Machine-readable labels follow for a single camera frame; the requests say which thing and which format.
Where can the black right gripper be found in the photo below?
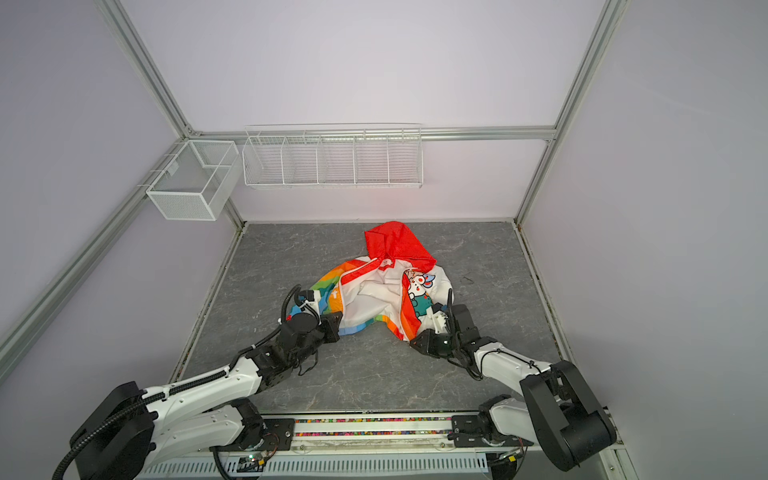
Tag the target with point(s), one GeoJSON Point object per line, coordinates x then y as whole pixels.
{"type": "Point", "coordinates": [428, 342]}

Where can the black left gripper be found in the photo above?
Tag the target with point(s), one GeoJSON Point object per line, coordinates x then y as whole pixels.
{"type": "Point", "coordinates": [332, 325]}

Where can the colourful rainbow kids jacket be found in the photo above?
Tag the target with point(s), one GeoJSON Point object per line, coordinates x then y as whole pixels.
{"type": "Point", "coordinates": [394, 283]}

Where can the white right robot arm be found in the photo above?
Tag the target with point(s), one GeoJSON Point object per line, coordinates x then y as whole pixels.
{"type": "Point", "coordinates": [550, 405]}

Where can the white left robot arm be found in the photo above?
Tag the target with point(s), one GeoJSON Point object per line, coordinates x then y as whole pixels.
{"type": "Point", "coordinates": [133, 428]}

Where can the white mesh box basket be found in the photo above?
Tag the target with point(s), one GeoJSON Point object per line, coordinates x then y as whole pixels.
{"type": "Point", "coordinates": [198, 180]}

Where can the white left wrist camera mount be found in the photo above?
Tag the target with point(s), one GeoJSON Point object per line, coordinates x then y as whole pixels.
{"type": "Point", "coordinates": [308, 302]}

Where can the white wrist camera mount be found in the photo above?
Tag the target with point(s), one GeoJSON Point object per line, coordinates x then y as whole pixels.
{"type": "Point", "coordinates": [437, 319]}
{"type": "Point", "coordinates": [308, 302]}

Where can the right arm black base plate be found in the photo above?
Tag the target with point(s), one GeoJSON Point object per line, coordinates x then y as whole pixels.
{"type": "Point", "coordinates": [475, 430]}

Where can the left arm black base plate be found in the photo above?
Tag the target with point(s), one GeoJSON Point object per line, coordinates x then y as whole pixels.
{"type": "Point", "coordinates": [270, 435]}

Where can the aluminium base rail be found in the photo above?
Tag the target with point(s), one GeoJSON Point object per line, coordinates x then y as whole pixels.
{"type": "Point", "coordinates": [426, 433]}

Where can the white vented cable duct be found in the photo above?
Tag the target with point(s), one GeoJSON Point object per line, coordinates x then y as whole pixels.
{"type": "Point", "coordinates": [320, 466]}

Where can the white wire shelf basket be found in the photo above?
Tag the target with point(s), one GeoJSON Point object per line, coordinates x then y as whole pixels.
{"type": "Point", "coordinates": [333, 155]}

